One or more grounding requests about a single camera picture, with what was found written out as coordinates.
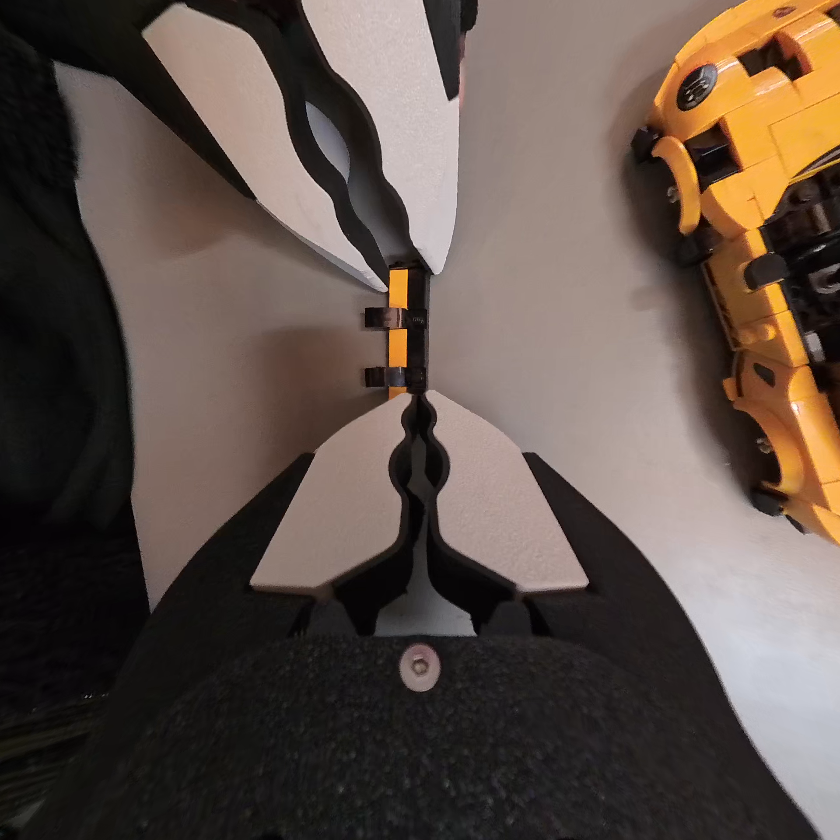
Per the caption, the black and yellow lego strip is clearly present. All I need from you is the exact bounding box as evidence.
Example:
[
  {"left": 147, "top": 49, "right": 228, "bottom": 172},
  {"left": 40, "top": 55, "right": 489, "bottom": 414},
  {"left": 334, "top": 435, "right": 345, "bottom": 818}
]
[{"left": 362, "top": 261, "right": 431, "bottom": 399}]

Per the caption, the person's dark clothing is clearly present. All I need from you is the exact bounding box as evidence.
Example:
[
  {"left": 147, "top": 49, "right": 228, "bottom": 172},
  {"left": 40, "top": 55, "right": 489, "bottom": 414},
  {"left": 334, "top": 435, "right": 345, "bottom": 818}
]
[{"left": 0, "top": 26, "right": 153, "bottom": 840}]

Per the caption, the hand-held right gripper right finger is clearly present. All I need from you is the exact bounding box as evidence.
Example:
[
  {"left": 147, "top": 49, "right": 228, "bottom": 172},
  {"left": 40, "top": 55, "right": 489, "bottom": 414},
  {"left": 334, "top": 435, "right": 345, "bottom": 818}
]
[{"left": 423, "top": 390, "right": 590, "bottom": 631}]

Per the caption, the yellow lego car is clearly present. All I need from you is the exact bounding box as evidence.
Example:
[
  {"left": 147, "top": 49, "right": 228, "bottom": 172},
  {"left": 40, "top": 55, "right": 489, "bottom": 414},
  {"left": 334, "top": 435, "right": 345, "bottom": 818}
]
[{"left": 630, "top": 0, "right": 840, "bottom": 546}]

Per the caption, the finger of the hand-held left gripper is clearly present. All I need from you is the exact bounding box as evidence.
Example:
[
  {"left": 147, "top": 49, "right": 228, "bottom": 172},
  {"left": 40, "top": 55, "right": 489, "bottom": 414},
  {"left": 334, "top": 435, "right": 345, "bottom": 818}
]
[
  {"left": 143, "top": 0, "right": 395, "bottom": 294},
  {"left": 295, "top": 0, "right": 459, "bottom": 276}
]

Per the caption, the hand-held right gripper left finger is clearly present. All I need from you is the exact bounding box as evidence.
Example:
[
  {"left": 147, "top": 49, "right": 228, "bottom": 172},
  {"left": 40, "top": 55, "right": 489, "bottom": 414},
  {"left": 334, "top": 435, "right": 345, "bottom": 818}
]
[{"left": 251, "top": 391, "right": 420, "bottom": 635}]

